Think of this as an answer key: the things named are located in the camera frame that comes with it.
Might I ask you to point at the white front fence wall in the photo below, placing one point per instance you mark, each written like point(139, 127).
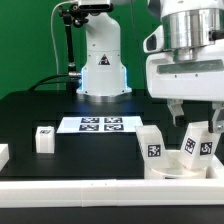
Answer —
point(94, 193)

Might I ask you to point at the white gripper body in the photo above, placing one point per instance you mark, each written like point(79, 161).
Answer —
point(201, 79)

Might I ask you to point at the white camera on mount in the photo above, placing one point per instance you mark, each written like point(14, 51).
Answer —
point(95, 5)

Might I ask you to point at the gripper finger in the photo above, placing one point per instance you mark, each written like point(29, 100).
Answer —
point(175, 108)
point(216, 124)

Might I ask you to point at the white left fence wall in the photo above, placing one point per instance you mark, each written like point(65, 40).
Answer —
point(4, 155)

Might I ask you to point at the white fence wall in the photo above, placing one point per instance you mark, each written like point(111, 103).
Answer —
point(4, 155)
point(94, 193)

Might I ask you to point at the paper sheet with tags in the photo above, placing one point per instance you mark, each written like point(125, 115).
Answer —
point(108, 124)

